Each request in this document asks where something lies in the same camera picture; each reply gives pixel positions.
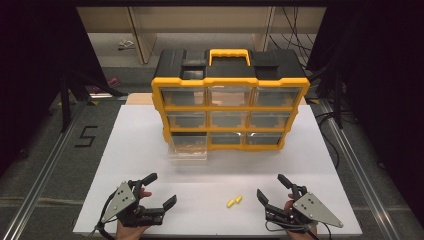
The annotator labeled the metal floor rail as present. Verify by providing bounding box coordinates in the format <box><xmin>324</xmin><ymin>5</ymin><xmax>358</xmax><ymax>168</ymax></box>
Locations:
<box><xmin>318</xmin><ymin>98</ymin><xmax>407</xmax><ymax>240</ymax></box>
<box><xmin>0</xmin><ymin>99</ymin><xmax>89</xmax><ymax>240</ymax></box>

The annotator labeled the small white crumpled object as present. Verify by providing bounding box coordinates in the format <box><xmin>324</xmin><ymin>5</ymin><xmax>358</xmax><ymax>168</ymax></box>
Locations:
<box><xmin>117</xmin><ymin>38</ymin><xmax>136</xmax><ymax>52</ymax></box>

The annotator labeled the black tripod stand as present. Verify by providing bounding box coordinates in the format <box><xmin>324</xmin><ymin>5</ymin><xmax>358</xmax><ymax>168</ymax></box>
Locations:
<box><xmin>58</xmin><ymin>63</ymin><xmax>129</xmax><ymax>134</ymax></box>

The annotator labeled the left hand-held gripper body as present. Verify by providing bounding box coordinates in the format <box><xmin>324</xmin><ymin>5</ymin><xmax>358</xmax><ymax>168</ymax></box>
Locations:
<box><xmin>99</xmin><ymin>179</ymin><xmax>167</xmax><ymax>229</ymax></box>

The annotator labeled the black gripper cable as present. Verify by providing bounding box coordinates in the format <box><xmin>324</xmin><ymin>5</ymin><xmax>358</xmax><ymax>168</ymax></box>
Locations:
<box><xmin>265</xmin><ymin>219</ymin><xmax>333</xmax><ymax>240</ymax></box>
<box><xmin>87</xmin><ymin>190</ymin><xmax>118</xmax><ymax>240</ymax></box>

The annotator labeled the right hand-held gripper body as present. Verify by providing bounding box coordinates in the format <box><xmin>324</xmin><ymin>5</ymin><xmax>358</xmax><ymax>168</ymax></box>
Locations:
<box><xmin>264</xmin><ymin>191</ymin><xmax>345</xmax><ymax>234</ymax></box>

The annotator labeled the clear plastic drawer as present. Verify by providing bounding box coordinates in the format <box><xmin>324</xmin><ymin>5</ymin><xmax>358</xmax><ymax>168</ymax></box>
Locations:
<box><xmin>167</xmin><ymin>134</ymin><xmax>209</xmax><ymax>163</ymax></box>

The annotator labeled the yellow black drawer organizer cabinet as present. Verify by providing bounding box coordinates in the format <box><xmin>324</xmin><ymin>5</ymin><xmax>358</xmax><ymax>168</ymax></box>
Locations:
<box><xmin>150</xmin><ymin>48</ymin><xmax>311</xmax><ymax>153</ymax></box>

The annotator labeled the small pink object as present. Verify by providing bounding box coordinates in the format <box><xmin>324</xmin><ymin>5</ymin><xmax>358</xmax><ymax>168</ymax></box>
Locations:
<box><xmin>105</xmin><ymin>76</ymin><xmax>122</xmax><ymax>89</ymax></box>

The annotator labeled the bundle of black cables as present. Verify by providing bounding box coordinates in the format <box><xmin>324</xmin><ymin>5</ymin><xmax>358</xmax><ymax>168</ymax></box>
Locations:
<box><xmin>267</xmin><ymin>5</ymin><xmax>322</xmax><ymax>69</ymax></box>

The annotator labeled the beige wooden desk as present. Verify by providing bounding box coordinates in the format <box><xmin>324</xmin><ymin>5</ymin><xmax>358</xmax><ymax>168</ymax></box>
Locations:
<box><xmin>76</xmin><ymin>5</ymin><xmax>328</xmax><ymax>66</ymax></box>

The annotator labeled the dark curtain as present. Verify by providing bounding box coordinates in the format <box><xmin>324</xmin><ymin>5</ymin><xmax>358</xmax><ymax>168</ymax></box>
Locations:
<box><xmin>0</xmin><ymin>0</ymin><xmax>108</xmax><ymax>176</ymax></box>
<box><xmin>305</xmin><ymin>0</ymin><xmax>424</xmax><ymax>229</ymax></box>

